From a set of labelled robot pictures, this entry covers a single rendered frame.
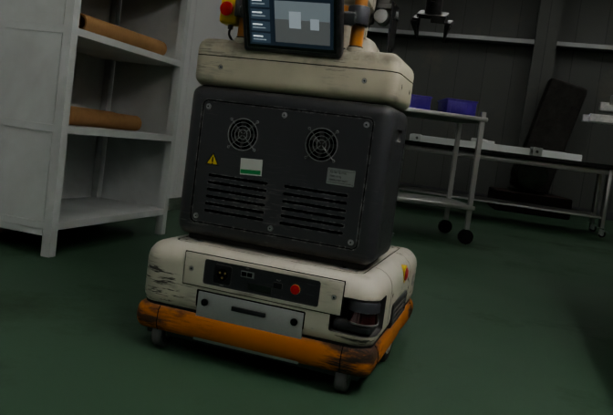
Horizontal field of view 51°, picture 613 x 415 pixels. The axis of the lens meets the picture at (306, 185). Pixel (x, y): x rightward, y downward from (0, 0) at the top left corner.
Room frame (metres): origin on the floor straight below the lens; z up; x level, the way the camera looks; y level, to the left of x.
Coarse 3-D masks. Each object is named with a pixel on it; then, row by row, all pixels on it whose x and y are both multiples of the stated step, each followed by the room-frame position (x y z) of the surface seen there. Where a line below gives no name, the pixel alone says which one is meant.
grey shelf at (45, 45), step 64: (0, 0) 2.56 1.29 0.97; (64, 0) 2.47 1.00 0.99; (128, 0) 3.42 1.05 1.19; (0, 64) 2.55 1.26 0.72; (64, 64) 2.46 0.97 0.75; (128, 64) 3.40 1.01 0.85; (0, 128) 2.54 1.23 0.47; (64, 128) 2.47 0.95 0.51; (0, 192) 2.53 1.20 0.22; (64, 192) 3.19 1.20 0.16; (128, 192) 3.38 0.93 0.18
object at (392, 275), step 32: (160, 256) 1.61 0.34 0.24; (224, 256) 1.57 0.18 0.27; (256, 256) 1.57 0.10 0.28; (288, 256) 1.62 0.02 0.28; (384, 256) 1.81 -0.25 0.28; (160, 288) 1.60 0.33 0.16; (192, 288) 1.57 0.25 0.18; (352, 288) 1.46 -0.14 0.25; (384, 288) 1.52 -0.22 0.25; (160, 320) 1.60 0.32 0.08; (192, 320) 1.57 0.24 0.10; (224, 320) 1.55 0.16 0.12; (256, 320) 1.52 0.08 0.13; (288, 320) 1.50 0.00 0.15; (320, 320) 1.47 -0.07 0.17; (352, 320) 1.46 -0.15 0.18; (384, 320) 1.55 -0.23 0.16; (256, 352) 1.52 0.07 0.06; (288, 352) 1.49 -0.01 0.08; (320, 352) 1.47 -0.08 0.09; (352, 352) 1.45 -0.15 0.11; (384, 352) 1.59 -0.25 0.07
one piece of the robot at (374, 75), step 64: (256, 64) 1.63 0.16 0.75; (320, 64) 1.58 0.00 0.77; (384, 64) 1.53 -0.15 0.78; (192, 128) 1.68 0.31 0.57; (256, 128) 1.62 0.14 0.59; (320, 128) 1.57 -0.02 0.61; (384, 128) 1.53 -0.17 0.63; (192, 192) 1.67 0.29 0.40; (256, 192) 1.62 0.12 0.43; (320, 192) 1.58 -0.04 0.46; (384, 192) 1.55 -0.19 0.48; (320, 256) 1.59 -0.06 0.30
